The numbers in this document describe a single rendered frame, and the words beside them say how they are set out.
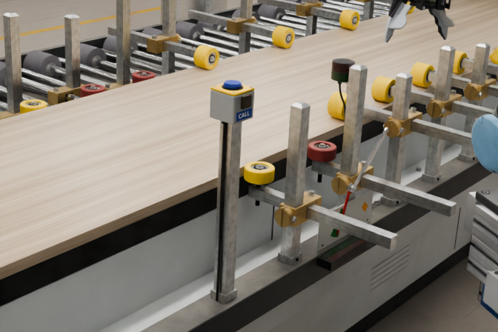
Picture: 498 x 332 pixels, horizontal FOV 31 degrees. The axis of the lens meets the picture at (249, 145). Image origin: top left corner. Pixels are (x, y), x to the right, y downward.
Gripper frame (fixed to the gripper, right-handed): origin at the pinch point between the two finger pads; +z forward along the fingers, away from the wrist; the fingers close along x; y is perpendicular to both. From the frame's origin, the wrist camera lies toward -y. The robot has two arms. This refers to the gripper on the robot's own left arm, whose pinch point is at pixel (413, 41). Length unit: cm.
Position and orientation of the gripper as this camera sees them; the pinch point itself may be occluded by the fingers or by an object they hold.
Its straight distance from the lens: 208.5
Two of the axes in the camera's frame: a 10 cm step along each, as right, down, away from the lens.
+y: 3.5, 3.5, -8.7
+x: 9.4, -0.8, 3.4
